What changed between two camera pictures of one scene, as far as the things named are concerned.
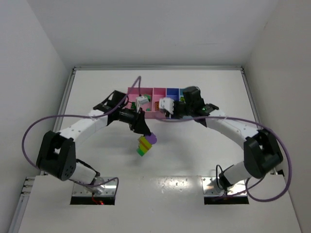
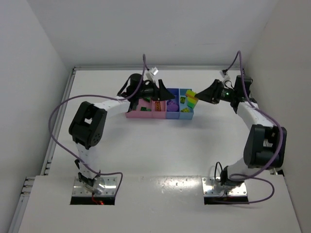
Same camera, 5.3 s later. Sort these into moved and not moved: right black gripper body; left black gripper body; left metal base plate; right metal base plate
Moved: left black gripper body; right black gripper body
Not moved: right metal base plate; left metal base plate
